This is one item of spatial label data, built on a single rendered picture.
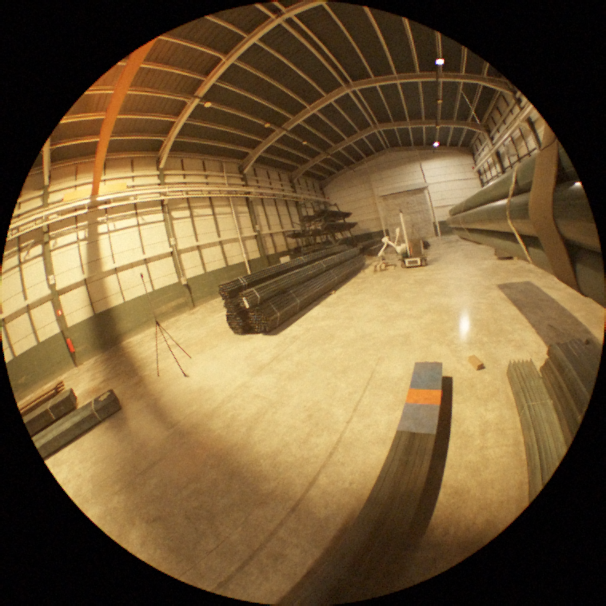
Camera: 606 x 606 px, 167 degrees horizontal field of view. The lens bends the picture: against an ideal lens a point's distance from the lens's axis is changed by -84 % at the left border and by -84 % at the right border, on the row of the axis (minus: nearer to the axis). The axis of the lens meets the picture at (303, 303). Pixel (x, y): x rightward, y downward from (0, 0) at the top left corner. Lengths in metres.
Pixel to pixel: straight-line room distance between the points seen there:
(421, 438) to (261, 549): 1.06
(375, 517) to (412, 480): 0.25
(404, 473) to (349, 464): 0.39
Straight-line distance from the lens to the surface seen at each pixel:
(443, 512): 1.30
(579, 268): 0.71
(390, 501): 1.12
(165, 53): 9.53
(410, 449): 1.25
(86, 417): 3.49
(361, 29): 10.78
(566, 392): 1.58
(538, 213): 0.73
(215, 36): 9.58
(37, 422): 5.13
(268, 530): 1.35
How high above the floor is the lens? 1.23
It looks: 14 degrees down
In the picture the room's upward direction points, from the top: 15 degrees counter-clockwise
